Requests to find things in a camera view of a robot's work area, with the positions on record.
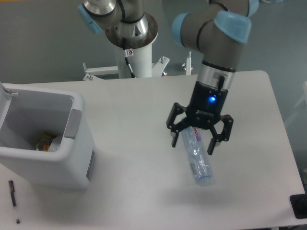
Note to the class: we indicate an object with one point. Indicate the white trash can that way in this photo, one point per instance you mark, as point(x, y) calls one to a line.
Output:
point(27, 112)

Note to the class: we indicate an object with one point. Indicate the clear plastic water bottle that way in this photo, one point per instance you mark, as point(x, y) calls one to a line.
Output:
point(198, 157)

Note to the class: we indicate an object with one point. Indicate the black pen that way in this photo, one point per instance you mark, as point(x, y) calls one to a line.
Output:
point(14, 204)

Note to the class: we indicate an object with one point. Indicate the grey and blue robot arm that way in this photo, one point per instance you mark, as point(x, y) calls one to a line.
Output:
point(219, 33)

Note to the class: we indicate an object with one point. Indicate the colourful snack wrapper in bin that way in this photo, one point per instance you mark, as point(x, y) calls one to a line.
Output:
point(44, 142)

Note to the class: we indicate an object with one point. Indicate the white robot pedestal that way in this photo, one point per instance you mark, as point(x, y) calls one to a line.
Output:
point(133, 50)

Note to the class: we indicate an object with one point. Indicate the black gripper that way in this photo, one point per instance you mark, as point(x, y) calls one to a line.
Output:
point(207, 107)

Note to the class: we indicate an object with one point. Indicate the white pedestal foot bracket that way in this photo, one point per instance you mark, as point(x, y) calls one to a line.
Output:
point(187, 66)

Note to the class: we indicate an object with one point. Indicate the white plastic wrapper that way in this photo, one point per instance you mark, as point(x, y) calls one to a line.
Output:
point(55, 144)

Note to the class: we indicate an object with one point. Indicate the black device at table edge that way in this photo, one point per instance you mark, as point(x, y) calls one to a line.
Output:
point(299, 205)

